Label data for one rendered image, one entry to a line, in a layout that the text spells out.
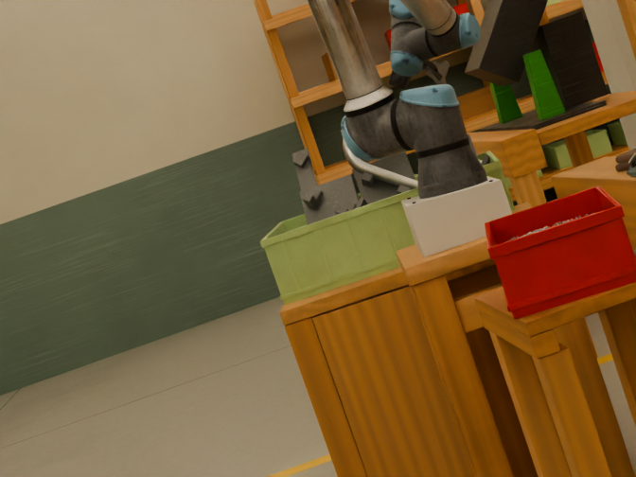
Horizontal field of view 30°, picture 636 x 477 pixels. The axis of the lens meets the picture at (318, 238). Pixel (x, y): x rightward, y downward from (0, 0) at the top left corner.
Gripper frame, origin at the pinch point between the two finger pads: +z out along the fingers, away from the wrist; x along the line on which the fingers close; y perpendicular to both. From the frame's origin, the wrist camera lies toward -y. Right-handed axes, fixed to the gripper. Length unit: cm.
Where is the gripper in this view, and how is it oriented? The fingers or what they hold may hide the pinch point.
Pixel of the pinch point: (419, 80)
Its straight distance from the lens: 313.3
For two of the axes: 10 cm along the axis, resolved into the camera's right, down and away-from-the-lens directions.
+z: 2.1, 3.7, 9.1
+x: -8.5, -3.9, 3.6
